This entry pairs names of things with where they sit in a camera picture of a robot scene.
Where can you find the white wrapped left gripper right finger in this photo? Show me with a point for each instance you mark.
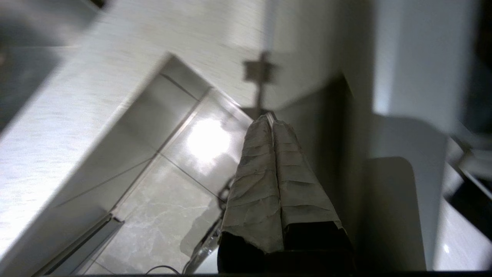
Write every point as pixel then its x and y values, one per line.
pixel 303 200

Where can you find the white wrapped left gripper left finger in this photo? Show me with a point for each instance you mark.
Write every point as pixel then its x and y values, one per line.
pixel 253 200

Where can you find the cabinet front panel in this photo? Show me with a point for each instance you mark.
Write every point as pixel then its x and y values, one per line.
pixel 153 115

